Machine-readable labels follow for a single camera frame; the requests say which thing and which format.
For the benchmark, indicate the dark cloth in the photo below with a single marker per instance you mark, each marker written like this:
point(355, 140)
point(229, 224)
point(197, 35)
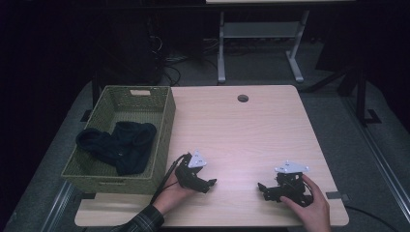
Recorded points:
point(129, 145)

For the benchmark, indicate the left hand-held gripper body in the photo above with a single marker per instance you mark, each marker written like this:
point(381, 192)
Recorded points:
point(188, 174)

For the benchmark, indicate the person's left hand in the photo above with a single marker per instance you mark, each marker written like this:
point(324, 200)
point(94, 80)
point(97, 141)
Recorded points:
point(170, 196)

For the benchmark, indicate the black metal stand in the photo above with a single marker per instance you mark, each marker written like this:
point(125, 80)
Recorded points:
point(362, 103)

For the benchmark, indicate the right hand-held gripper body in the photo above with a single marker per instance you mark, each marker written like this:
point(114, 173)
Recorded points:
point(290, 187)

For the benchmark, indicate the green woven basket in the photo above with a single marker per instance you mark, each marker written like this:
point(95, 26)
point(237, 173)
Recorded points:
point(161, 129)

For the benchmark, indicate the white metal stand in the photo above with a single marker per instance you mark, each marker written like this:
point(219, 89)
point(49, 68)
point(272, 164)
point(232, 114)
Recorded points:
point(257, 30)

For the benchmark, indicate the person's right hand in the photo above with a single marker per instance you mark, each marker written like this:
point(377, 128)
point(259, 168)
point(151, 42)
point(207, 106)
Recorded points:
point(316, 212)

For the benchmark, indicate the grey tape strip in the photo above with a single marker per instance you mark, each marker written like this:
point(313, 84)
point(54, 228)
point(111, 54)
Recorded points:
point(336, 195)

